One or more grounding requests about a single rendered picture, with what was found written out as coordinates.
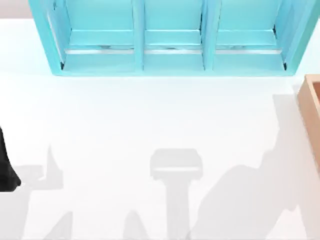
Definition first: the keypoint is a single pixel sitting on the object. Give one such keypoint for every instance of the light blue rack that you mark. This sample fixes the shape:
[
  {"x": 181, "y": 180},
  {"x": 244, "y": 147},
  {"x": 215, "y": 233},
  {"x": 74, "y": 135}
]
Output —
[{"x": 172, "y": 37}]

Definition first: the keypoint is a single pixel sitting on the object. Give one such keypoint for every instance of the shallow salmon-coloured box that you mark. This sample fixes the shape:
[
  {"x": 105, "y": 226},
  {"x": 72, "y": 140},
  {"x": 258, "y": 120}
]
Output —
[{"x": 311, "y": 112}]

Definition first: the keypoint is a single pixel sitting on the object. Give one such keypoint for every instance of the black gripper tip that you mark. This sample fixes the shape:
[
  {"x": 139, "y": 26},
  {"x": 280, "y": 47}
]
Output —
[{"x": 6, "y": 172}]

